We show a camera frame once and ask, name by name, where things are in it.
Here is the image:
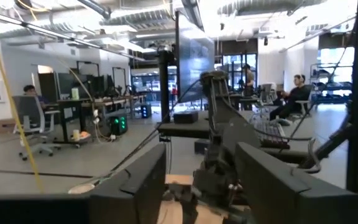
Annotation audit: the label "white office chair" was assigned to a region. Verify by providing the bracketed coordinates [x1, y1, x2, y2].
[286, 83, 315, 123]

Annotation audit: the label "long wooden office desk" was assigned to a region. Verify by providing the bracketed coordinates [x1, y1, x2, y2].
[44, 93, 147, 149]

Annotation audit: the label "long ceiling light bar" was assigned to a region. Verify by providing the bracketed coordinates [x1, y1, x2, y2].
[0, 7, 147, 62]

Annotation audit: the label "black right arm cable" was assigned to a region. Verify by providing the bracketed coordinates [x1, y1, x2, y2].
[110, 79, 202, 175]

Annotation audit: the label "black PC tower blue lights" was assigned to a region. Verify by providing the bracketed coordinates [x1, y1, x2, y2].
[140, 103, 153, 119]

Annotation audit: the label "white pillar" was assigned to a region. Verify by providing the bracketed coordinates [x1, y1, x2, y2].
[257, 37, 288, 93]

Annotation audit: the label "black display stand post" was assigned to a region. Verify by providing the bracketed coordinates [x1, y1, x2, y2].
[157, 49, 177, 124]

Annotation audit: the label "grey side desk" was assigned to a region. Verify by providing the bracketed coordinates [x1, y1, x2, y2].
[157, 108, 310, 164]

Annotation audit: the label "cardboard box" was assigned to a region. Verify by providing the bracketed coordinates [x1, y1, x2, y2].
[0, 118, 17, 135]

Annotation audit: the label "yellow cable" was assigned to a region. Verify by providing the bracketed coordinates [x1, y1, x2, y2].
[0, 0, 45, 194]

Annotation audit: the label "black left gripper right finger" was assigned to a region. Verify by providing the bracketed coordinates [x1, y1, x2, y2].
[234, 142, 354, 224]

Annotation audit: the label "silver ventilation duct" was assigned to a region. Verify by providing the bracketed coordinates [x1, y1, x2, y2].
[99, 8, 180, 32]
[218, 0, 328, 17]

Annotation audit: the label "black desk device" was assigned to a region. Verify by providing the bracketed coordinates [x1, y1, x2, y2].
[173, 110, 200, 124]

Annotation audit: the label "black PC tower green lights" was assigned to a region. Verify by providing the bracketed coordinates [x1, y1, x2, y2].
[109, 114, 129, 136]

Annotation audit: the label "blue shelving cart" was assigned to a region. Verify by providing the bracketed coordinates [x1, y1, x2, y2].
[310, 62, 354, 105]

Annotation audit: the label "person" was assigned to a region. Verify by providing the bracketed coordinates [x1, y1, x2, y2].
[242, 63, 256, 98]
[268, 73, 313, 123]
[22, 84, 50, 110]

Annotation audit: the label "grey office chair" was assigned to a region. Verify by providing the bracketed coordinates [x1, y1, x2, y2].
[11, 95, 62, 162]

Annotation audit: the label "black monitor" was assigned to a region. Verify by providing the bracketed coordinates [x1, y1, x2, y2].
[56, 72, 88, 101]

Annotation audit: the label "large dark display panel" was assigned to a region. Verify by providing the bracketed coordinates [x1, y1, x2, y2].
[175, 11, 216, 103]

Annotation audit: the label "backlit black keyboard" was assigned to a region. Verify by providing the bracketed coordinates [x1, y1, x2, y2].
[252, 120, 291, 150]

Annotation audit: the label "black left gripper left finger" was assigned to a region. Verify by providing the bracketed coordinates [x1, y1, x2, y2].
[88, 142, 167, 224]

